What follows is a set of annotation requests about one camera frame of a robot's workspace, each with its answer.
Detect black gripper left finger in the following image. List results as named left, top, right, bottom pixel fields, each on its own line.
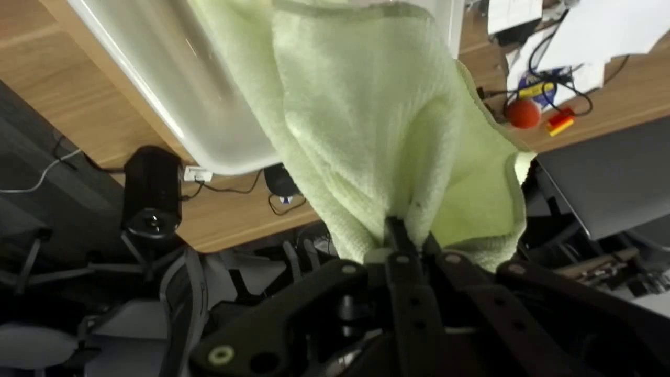
left=189, top=216, right=449, bottom=377

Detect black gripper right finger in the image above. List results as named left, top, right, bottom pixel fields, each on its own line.
left=420, top=232, right=670, bottom=377

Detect light green cloth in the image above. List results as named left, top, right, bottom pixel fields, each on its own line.
left=186, top=0, right=538, bottom=274

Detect white plastic box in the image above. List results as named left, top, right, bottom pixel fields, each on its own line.
left=68, top=0, right=470, bottom=179

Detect red round object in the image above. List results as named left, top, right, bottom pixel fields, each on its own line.
left=505, top=96, right=544, bottom=131

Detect red yellow block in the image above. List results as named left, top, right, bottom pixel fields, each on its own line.
left=544, top=104, right=577, bottom=138

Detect small white adapter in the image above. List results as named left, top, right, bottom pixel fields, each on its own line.
left=182, top=164, right=215, bottom=186

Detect black cylinder speaker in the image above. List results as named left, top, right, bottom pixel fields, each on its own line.
left=121, top=143, right=186, bottom=240

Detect white paper sheets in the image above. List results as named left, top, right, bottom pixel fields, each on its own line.
left=486, top=0, right=670, bottom=96

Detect blue yellow cable bundle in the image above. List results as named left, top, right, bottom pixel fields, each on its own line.
left=479, top=30, right=597, bottom=119

